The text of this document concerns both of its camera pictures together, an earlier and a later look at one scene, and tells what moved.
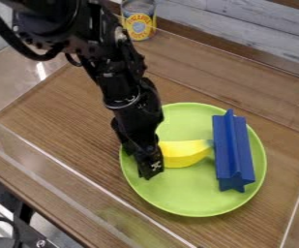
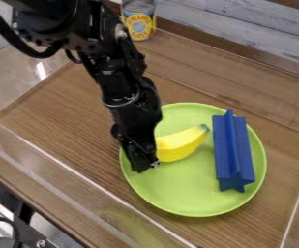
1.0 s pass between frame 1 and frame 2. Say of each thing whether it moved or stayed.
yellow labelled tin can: stayed
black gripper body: stayed
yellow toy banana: moved
